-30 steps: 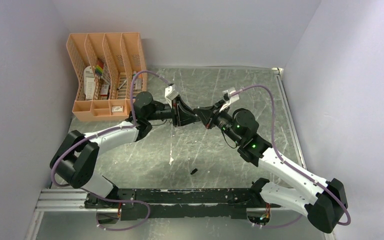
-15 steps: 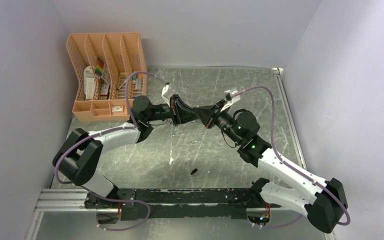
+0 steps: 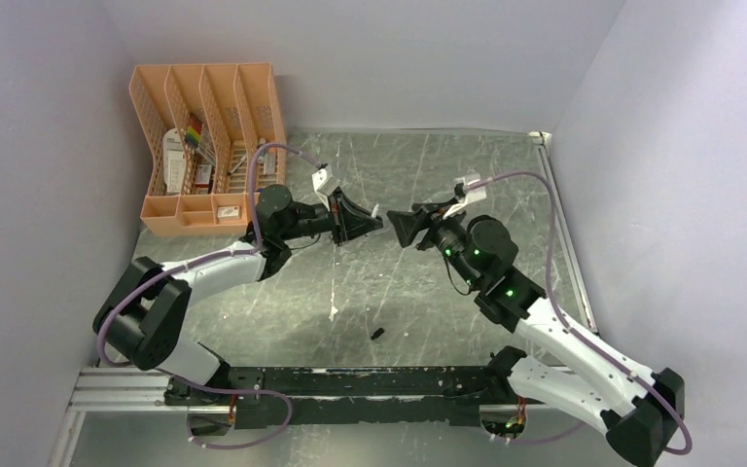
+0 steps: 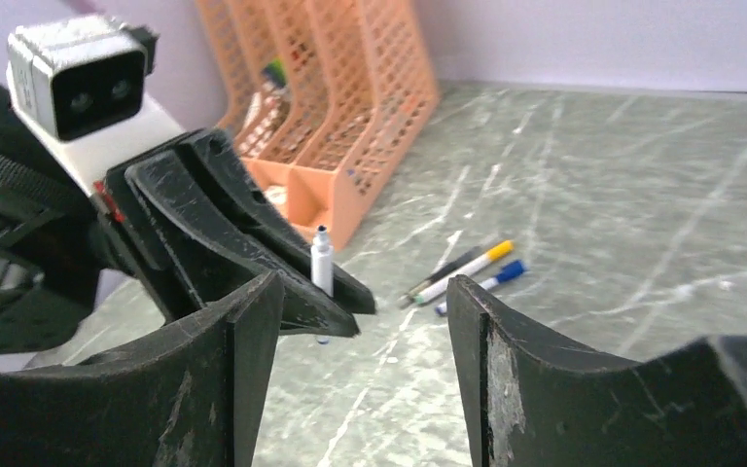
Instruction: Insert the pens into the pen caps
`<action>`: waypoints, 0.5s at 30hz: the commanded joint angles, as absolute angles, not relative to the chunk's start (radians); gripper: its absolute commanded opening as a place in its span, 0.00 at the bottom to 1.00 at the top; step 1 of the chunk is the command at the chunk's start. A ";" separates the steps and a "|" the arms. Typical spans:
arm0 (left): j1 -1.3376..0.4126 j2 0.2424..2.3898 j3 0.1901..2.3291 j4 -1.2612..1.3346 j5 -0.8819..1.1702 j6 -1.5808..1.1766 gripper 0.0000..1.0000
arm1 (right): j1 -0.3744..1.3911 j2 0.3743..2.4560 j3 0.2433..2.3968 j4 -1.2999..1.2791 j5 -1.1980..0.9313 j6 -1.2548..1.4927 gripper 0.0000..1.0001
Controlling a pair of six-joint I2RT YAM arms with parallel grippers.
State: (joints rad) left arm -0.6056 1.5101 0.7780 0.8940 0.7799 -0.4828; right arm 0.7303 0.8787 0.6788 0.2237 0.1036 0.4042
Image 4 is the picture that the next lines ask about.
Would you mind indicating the thin black pen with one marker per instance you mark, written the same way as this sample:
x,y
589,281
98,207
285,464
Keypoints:
x,y
438,274

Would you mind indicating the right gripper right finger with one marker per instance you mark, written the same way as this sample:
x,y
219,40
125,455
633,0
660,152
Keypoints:
x,y
534,397

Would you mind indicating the yellow pen cap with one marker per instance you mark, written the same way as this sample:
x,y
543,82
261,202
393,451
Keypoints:
x,y
499,251

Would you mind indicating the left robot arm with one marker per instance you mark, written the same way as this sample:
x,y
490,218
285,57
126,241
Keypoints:
x,y
63,238

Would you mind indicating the white pen blue cap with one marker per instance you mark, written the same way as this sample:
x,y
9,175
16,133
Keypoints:
x,y
506,273

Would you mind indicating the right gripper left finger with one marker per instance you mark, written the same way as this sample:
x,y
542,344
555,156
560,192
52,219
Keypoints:
x,y
191,393

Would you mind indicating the silver marker pen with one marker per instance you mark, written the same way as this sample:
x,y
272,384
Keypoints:
x,y
432,292

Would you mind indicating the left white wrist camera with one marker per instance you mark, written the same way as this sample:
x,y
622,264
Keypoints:
x,y
78,84

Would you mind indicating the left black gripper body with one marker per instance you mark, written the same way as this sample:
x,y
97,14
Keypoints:
x,y
158,209

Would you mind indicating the orange plastic file organizer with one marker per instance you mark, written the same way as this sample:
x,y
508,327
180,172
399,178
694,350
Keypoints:
x,y
324,100

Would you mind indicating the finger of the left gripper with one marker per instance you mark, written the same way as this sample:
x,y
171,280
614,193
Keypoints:
x,y
244,236
202,229

